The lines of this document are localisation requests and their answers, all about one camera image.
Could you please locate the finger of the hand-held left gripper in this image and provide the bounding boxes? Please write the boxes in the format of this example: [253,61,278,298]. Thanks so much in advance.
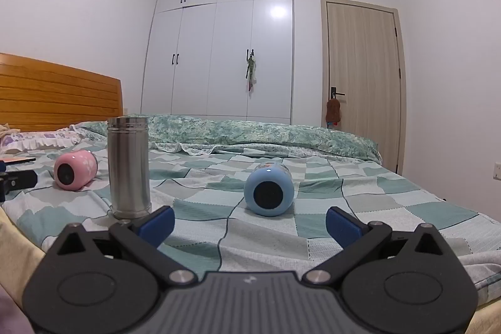
[0,170,39,202]

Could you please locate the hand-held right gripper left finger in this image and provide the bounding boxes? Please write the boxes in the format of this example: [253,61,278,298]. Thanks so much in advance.
[46,206,198,285]

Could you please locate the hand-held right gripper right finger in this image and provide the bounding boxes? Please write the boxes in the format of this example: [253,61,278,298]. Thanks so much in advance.
[305,206,455,285]

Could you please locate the blue cup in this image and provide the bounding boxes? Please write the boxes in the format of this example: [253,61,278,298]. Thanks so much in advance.
[244,162,293,217]

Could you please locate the pink cup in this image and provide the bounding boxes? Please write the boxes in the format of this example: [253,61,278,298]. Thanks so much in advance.
[54,151,98,191]

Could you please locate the checked bedsheet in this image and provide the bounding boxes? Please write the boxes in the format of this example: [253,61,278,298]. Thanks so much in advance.
[0,144,501,274]

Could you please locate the purple ruffled pillow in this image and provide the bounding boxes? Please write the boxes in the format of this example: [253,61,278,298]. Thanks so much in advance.
[0,126,95,155]

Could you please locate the stainless steel thermos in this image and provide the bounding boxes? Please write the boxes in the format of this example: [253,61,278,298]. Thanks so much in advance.
[107,116,152,220]

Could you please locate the beige mattress cover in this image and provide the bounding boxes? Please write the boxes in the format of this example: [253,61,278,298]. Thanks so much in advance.
[0,201,48,309]

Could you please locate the wooden headboard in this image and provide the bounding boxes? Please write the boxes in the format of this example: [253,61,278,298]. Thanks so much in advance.
[0,53,123,133]

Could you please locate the brown plush pendant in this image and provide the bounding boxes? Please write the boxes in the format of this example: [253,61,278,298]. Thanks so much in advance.
[326,98,342,129]

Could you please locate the green floral quilt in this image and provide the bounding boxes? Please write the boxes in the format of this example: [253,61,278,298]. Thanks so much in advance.
[80,114,382,162]

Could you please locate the pink cloth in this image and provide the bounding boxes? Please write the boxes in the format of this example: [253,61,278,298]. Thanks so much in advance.
[0,285,37,334]

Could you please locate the grey cloth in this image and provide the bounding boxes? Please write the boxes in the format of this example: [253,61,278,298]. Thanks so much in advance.
[458,250,501,305]

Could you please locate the white wardrobe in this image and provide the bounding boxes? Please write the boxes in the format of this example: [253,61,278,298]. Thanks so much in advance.
[141,0,294,125]

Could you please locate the light wooden door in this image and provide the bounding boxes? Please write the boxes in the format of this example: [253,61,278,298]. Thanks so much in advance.
[320,0,405,175]

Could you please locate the green hanging ornament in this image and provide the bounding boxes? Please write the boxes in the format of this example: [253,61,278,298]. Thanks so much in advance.
[245,49,257,93]

